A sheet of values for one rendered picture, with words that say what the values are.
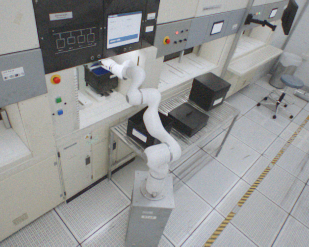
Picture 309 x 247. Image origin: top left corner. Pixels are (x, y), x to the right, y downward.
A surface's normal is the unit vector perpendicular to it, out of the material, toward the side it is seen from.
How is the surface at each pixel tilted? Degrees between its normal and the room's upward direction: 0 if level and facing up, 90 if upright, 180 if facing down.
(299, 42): 90
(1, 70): 90
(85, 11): 90
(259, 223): 0
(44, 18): 90
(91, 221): 0
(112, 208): 0
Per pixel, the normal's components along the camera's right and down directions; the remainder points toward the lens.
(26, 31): 0.71, 0.54
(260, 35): -0.69, 0.39
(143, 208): 0.01, 0.66
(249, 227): 0.16, -0.74
